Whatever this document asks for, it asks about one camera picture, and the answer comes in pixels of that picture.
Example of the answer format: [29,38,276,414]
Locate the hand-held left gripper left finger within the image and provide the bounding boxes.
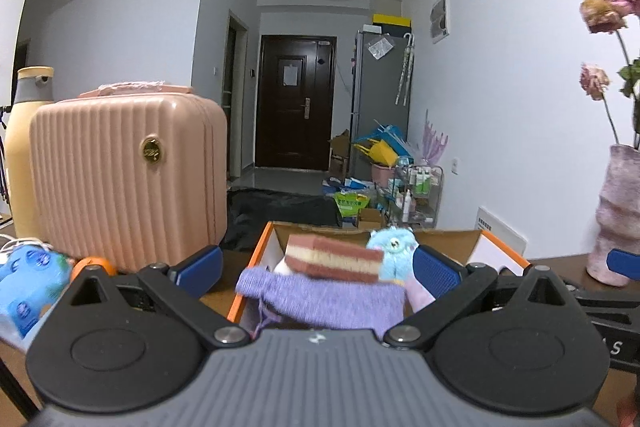
[65,245,251,350]

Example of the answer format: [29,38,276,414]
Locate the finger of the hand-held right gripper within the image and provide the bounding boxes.
[606,249,640,280]

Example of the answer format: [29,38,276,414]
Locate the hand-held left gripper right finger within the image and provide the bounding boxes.
[382,245,596,350]

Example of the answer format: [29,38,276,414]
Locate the orange cardboard box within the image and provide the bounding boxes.
[227,221,531,333]

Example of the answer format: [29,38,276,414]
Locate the blue plush toy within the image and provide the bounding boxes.
[366,227,420,283]

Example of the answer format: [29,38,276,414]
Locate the purple knitted cloth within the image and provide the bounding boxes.
[235,267,407,340]

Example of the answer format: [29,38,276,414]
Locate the pink textured vase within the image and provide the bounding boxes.
[586,144,640,288]

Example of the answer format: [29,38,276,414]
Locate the black floor bag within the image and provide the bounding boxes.
[227,188,343,253]

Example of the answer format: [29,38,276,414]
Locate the green printed bag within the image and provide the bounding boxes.
[334,192,371,220]

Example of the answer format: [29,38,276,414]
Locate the orange fruit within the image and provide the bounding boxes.
[70,257,118,283]

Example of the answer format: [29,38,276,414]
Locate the pink ribbed suitcase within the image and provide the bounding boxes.
[29,92,228,273]

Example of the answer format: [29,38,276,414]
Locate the pink bucket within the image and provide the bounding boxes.
[371,162,398,188]

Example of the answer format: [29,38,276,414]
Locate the purple dried flower bundle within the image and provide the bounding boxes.
[421,109,449,165]

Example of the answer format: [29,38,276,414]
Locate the blue and yellow bag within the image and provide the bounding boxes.
[352,119,413,165]

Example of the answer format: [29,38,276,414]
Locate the brown cardboard box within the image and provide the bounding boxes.
[327,129,351,180]

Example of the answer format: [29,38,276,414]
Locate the dark brown door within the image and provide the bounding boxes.
[255,34,337,171]

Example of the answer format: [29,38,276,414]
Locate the blue tissue pack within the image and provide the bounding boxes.
[0,244,73,343]

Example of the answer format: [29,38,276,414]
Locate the grey refrigerator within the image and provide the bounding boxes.
[348,27,413,180]

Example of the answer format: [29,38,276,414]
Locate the pink fabric pouch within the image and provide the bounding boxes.
[79,80,196,98]

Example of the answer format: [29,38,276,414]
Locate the white folded umbrella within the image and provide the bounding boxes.
[395,33,416,106]

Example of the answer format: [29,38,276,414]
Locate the yellow thermos jug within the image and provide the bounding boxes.
[4,66,55,240]

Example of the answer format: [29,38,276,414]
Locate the clear plastic bag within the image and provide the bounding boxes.
[367,36,393,60]

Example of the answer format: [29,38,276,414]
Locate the dried pink roses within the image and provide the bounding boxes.
[580,0,640,148]

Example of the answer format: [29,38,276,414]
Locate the yellow box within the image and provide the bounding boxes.
[372,13,413,28]

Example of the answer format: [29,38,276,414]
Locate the wire cart with bottles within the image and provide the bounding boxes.
[377,162,445,230]

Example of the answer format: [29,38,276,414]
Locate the white charger cable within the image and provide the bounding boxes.
[0,234,51,258]

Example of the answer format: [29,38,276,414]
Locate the white wall panel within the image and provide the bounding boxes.
[430,0,451,44]

